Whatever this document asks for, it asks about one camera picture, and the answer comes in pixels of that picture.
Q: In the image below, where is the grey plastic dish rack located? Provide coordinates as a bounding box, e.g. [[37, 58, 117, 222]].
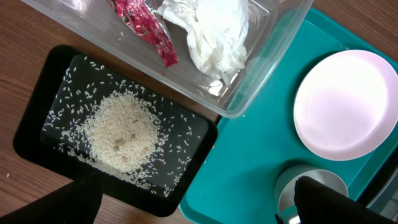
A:
[[358, 149, 397, 223]]

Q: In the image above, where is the white rice pile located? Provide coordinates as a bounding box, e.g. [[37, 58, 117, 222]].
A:
[[42, 55, 203, 198]]

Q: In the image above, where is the red foil wrapper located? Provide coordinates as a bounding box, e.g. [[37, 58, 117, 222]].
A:
[[107, 0, 178, 67]]

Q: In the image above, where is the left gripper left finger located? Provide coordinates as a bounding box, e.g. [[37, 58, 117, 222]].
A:
[[1, 175, 103, 224]]

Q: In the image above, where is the clear plastic waste bin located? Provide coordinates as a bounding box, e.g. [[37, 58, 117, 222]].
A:
[[29, 0, 312, 118]]

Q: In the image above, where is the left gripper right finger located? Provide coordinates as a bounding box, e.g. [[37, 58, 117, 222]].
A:
[[294, 176, 396, 224]]

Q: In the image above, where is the black plastic tray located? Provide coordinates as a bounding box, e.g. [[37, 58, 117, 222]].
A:
[[13, 45, 218, 217]]

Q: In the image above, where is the grey bowl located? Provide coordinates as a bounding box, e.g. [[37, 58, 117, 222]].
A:
[[274, 165, 349, 224]]

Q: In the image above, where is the teal plastic serving tray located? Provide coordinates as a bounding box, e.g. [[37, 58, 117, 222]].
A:
[[180, 9, 397, 223]]

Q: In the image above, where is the white paper napkin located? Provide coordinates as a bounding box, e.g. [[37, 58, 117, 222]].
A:
[[157, 0, 249, 86]]

